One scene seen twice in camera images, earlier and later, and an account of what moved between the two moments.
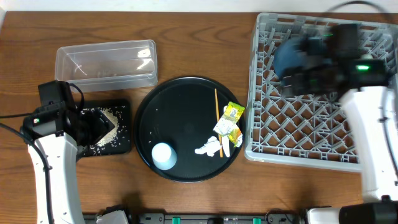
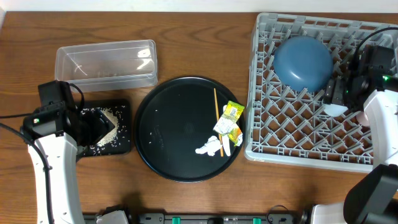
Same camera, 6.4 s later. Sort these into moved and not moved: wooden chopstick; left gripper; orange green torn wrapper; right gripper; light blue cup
Moved: light blue cup; right gripper
Not moved: left gripper; wooden chopstick; orange green torn wrapper
